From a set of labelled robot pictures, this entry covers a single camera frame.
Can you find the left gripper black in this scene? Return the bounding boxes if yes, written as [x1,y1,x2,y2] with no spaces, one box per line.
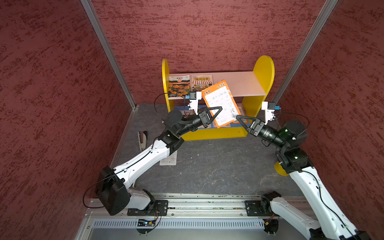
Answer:
[176,105,222,136]

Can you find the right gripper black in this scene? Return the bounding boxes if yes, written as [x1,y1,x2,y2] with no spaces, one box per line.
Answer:
[235,115,288,148]

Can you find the orange bordered seed bag top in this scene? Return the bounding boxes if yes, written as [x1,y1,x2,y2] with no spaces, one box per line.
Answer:
[202,80,241,128]

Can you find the sunflower shop seed bag top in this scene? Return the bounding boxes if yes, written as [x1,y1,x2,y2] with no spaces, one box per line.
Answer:
[191,75,213,92]

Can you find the white seed bag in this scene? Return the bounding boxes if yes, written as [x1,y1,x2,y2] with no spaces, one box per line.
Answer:
[160,151,177,166]

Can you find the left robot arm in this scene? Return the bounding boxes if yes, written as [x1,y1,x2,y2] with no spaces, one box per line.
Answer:
[96,107,223,216]

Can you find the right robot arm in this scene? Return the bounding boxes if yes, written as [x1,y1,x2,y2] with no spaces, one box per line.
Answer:
[236,115,370,240]

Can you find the orange seed bag lower shelf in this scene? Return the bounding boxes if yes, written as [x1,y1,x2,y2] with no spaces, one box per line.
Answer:
[237,104,250,125]

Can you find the sunflower seed bag lower right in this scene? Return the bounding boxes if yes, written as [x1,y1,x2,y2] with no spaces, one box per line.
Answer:
[223,122,238,128]

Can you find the yellow shelf unit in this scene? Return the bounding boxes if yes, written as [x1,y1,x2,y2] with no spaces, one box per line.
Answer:
[161,55,275,142]

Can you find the sunflower seed bag lower left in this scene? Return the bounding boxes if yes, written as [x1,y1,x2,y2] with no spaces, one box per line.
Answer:
[198,123,215,130]

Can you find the marigold seed bag top shelf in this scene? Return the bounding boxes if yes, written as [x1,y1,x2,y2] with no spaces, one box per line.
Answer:
[168,75,191,98]

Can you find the yellow pen cup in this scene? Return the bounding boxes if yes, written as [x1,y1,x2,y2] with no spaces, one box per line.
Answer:
[274,162,289,177]

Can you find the stapler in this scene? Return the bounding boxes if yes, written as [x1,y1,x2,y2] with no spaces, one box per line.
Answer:
[138,131,148,152]

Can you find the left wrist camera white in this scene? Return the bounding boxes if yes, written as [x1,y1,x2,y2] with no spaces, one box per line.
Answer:
[186,92,202,115]

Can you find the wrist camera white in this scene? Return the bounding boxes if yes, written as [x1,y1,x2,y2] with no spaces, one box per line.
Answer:
[186,92,202,115]
[261,102,281,125]

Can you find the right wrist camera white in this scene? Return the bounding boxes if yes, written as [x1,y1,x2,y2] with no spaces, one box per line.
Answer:
[261,102,281,125]

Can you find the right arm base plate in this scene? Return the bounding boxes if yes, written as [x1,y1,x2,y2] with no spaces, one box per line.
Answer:
[245,200,280,219]

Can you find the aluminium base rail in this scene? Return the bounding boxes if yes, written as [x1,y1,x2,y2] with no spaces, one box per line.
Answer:
[73,192,341,240]

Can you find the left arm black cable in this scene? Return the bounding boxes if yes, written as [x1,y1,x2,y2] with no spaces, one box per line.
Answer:
[82,92,190,209]

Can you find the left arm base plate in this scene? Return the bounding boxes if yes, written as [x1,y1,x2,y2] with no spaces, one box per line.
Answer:
[127,200,169,217]

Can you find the right aluminium corner post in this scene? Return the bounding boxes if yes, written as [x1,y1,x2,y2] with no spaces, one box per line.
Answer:
[272,0,338,103]

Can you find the aluminium corner post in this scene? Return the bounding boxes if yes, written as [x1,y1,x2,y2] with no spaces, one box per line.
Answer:
[272,0,338,103]
[81,0,137,110]

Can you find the left aluminium corner post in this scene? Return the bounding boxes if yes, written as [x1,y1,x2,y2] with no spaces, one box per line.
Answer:
[81,0,137,110]

